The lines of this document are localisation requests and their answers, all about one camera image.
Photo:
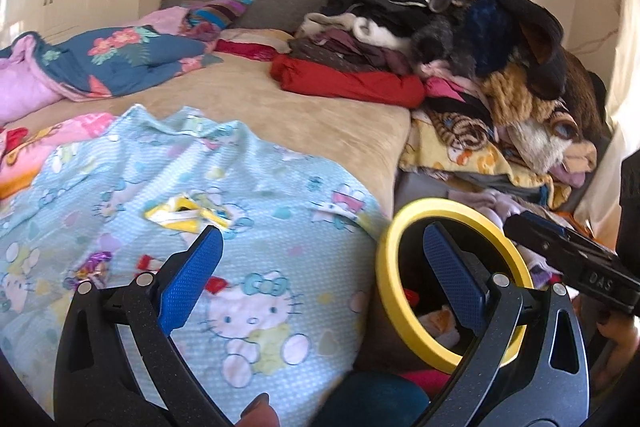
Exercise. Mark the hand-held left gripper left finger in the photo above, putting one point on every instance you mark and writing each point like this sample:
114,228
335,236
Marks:
195,272

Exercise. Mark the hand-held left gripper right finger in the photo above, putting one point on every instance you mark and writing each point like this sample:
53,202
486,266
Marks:
450,267

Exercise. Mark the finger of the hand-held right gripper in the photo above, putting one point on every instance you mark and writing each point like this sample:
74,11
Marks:
575,239
537,242

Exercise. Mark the clear plastic bag orange contents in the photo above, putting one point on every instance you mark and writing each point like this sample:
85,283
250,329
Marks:
440,322

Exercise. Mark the yellow snack wrapper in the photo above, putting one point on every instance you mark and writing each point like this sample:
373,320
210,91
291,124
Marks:
175,217

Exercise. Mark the yellow rimmed trash bin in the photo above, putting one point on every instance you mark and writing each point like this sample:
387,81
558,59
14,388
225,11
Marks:
400,232

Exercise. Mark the person's right hand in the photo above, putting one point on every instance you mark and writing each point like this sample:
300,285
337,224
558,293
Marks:
622,337

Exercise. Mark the person's left hand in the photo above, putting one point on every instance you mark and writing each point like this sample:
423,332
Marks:
260,414

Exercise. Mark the pale lilac cloth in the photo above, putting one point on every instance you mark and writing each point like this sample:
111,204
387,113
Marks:
500,212

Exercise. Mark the purple shiny candy wrapper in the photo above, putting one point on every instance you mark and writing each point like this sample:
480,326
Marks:
90,269

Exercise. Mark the yellow cartoon blanket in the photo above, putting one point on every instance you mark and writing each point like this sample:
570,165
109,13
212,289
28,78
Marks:
440,157

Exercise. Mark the light blue cartoon blanket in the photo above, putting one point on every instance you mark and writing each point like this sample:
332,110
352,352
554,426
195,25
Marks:
280,187

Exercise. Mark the brown patterned cloth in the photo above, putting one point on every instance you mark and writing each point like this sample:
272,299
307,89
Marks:
465,129

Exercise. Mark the dark teal cloth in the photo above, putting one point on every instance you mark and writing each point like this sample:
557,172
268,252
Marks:
370,402

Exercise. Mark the pink garment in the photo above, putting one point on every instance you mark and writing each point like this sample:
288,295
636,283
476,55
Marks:
445,87

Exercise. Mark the beige bed sheet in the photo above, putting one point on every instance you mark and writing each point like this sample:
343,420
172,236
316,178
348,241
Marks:
300,117

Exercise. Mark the pink cartoon blanket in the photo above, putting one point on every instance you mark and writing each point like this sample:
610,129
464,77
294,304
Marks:
50,147

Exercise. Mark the red jacket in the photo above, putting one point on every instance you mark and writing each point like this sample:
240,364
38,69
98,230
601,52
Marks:
350,84

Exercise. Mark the black fleece garment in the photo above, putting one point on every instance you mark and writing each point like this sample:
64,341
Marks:
540,32

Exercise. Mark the dark blue fuzzy garment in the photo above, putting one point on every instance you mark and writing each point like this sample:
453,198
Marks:
490,32

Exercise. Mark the blue floral quilt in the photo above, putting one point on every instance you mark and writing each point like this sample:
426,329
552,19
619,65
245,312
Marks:
125,57

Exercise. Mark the grey knit garment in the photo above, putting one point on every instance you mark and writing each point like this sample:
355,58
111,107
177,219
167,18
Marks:
440,37

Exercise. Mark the red lace cloth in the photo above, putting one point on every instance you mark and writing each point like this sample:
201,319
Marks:
247,49

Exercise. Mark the maroon garment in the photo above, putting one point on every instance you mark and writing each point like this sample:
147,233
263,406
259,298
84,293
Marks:
350,52

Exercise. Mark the white fleece garment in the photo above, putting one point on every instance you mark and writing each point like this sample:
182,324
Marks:
370,32

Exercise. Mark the striped pillow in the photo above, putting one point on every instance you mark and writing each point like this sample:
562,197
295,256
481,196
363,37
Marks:
215,14

